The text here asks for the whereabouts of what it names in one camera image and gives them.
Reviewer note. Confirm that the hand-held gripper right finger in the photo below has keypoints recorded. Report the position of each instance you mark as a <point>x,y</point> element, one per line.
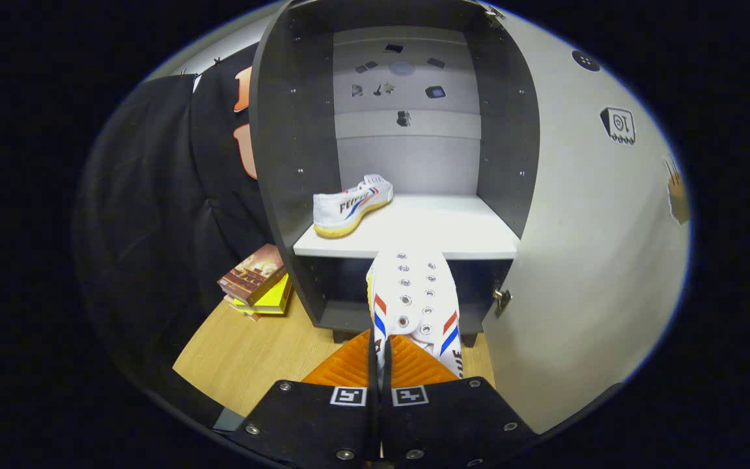
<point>440,423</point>

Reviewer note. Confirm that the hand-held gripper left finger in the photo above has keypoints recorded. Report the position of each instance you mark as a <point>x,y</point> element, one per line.
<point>349,430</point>

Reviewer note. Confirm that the white striped canvas shoe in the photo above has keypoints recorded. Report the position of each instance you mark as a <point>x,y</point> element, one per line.
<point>349,208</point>
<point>414,293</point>

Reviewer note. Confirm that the beige shoe cabinet door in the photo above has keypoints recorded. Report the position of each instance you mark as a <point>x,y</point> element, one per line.
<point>577,260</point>

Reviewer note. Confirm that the dark grey shoe cabinet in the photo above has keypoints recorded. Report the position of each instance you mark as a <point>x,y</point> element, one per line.
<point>297,130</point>

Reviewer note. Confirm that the yellow book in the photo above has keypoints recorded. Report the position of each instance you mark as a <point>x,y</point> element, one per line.
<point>274,298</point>

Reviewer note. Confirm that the thin pale book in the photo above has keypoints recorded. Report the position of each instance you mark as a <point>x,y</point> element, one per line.
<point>245,311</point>

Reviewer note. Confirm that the brown cover book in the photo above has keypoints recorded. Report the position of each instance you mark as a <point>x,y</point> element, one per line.
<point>251,273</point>

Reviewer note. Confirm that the black backdrop cloth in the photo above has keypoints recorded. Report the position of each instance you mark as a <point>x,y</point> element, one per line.
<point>153,195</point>

